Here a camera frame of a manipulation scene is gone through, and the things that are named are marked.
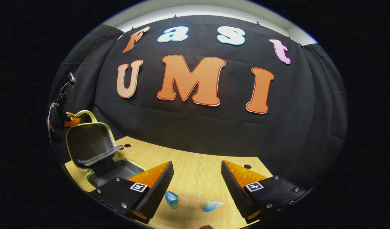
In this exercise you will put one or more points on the black backdrop cloth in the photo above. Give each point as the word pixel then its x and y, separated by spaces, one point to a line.
pixel 198 133

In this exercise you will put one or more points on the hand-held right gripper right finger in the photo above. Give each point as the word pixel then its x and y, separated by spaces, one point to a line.
pixel 236 194

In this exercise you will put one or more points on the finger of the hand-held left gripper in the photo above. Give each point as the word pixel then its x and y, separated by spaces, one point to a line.
pixel 73 121

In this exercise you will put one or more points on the blue green bottle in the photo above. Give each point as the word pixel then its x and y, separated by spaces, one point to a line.
pixel 171 199

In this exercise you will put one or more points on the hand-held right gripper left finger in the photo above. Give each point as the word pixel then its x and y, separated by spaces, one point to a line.
pixel 156 194

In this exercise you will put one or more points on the white and blue tube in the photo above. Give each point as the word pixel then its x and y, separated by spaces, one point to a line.
pixel 212 206

